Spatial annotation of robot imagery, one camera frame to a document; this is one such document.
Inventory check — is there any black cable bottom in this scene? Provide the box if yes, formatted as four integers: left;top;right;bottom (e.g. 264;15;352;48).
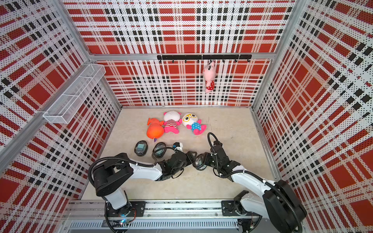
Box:
193;152;210;171

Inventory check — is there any black cable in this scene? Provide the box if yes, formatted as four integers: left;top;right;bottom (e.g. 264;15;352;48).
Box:
152;142;167;159
193;152;210;171
134;140;149;156

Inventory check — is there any black cable top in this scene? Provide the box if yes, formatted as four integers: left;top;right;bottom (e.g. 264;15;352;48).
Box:
134;140;149;156

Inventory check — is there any teal charger top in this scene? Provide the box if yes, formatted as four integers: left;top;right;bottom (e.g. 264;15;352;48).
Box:
136;143;147;153

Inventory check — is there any teal charger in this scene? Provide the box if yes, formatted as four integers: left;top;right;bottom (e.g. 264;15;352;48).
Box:
153;148;164;157
136;143;147;153

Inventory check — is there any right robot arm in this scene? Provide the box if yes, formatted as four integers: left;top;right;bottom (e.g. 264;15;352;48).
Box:
207;133;308;233

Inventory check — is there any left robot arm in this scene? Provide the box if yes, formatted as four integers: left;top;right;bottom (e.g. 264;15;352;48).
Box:
88;146;197;212

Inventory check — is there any orange plush toy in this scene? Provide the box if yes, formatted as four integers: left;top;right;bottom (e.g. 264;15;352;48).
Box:
147;118;165;141

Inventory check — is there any pink striped plush doll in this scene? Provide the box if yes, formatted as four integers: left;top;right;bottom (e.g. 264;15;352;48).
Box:
163;111;182;134

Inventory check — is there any pink hanging plush toy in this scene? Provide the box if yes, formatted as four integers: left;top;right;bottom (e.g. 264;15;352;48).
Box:
203;61;216;93

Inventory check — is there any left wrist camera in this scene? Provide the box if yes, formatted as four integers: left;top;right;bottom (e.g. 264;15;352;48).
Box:
173;142;183;152

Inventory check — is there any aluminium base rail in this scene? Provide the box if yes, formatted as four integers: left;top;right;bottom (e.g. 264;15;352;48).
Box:
57;197;277;233

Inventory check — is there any black hook rail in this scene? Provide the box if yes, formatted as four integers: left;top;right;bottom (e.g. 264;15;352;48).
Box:
157;54;253;62

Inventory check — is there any white wire mesh basket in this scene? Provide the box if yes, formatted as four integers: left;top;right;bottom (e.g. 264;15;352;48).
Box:
43;64;105;124

